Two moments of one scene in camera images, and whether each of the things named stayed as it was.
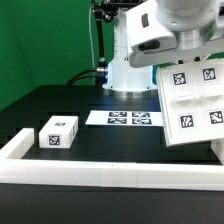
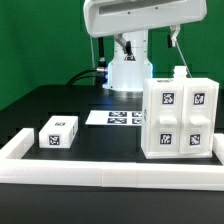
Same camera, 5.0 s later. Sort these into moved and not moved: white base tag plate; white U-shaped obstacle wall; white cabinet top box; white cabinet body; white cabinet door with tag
Moved: white cabinet door with tag; white cabinet body
Not moved: white base tag plate; white cabinet top box; white U-shaped obstacle wall
